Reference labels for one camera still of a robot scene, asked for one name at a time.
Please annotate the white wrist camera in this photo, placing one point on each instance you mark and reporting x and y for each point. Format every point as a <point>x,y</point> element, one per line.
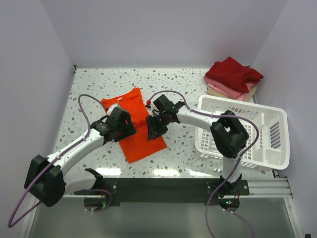
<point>151,105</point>
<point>111,108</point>

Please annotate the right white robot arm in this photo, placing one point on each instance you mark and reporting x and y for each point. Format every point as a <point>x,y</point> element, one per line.
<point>228,133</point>

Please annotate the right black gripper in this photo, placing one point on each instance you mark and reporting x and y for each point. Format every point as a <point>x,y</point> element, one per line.
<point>153,127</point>

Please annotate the orange t shirt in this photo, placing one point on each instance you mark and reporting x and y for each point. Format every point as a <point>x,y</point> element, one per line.
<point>137,146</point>

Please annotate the pink folded shirt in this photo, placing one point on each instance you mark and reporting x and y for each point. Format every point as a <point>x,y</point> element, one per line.
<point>233,94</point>

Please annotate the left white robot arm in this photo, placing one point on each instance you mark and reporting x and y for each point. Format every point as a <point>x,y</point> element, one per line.
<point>45,177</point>

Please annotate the beige folded shirt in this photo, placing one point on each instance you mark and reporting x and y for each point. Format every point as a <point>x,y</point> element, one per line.
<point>244,97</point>

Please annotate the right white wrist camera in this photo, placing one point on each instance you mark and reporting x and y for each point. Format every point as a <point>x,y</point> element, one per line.
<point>151,105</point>

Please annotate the white plastic laundry basket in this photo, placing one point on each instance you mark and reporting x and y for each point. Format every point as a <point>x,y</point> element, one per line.
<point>269,132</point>

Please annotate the aluminium frame rail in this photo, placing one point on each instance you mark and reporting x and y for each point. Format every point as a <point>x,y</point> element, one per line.
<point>269,188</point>

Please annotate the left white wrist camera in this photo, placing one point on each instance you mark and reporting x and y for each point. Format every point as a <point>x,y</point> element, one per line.
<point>111,108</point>

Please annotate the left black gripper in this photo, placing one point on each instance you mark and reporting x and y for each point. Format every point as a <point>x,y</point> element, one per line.
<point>125,129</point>

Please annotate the dark red folded shirt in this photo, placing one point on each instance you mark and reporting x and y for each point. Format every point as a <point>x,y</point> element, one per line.
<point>234,75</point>

